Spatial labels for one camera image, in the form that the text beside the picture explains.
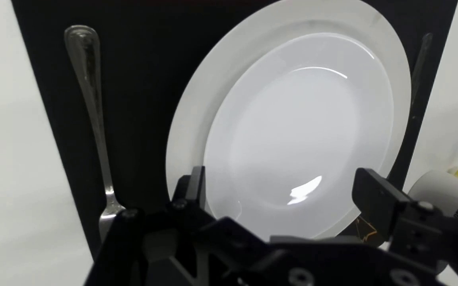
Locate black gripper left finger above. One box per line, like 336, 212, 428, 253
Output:
172, 164, 207, 213

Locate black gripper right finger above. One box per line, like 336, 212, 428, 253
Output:
352, 167, 417, 242

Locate large white plate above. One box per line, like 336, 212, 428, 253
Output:
164, 0, 414, 243

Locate white mug yellow inside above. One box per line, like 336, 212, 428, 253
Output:
406, 162, 458, 216

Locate black placemat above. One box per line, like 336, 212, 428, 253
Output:
11, 0, 458, 261

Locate silver fork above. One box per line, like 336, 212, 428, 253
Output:
62, 24, 128, 251

